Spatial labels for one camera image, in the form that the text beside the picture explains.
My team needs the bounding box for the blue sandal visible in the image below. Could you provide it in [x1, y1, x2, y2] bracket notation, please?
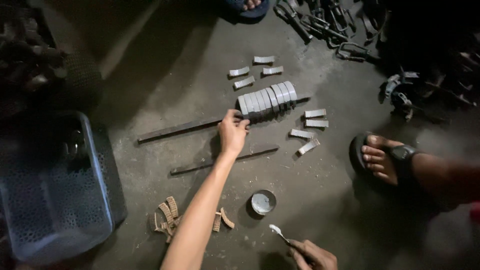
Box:
[225, 0, 271, 22]

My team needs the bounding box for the glue brush with white tip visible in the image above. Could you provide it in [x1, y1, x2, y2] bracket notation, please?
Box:
[269, 224, 300, 251]

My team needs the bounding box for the dark heap of machine parts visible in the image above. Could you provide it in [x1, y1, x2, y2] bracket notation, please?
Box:
[360, 0, 480, 126]

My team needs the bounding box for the grey metal brake assembly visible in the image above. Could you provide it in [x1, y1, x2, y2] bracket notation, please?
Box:
[378, 69, 421, 121]

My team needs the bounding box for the short dark metal bar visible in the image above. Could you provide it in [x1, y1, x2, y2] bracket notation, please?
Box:
[170, 144, 280, 176]

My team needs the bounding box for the round tin of grey glue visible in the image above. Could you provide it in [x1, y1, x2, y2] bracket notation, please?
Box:
[250, 189, 277, 216]

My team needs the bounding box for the row of grey brake shoes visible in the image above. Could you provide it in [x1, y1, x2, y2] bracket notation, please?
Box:
[244, 80, 298, 121]

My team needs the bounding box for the black perforated plastic basket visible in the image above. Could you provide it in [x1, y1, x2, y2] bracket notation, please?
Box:
[91, 123, 128, 227]

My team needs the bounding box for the person's right hand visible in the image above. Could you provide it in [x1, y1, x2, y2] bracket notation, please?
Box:
[288, 239, 338, 270]

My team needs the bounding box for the person's left hand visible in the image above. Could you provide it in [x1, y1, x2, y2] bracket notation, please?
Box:
[218, 109, 251, 157]

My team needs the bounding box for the blue perforated plastic basket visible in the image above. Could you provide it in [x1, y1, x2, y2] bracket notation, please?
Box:
[0, 110, 115, 264]

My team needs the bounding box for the long dark metal bar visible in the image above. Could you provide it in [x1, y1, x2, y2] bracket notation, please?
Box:
[137, 95, 312, 143]

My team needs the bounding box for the dark heap of scrap parts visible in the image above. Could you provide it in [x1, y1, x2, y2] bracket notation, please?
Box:
[0, 0, 104, 115]

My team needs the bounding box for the pile of brown brake linings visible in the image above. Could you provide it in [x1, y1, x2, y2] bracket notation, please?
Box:
[153, 196, 183, 244]

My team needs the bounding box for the heap of metal brackets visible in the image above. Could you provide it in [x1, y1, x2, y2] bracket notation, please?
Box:
[273, 0, 381, 63]

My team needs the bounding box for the black sandal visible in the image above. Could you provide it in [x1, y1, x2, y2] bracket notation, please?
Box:
[348, 131, 421, 188]

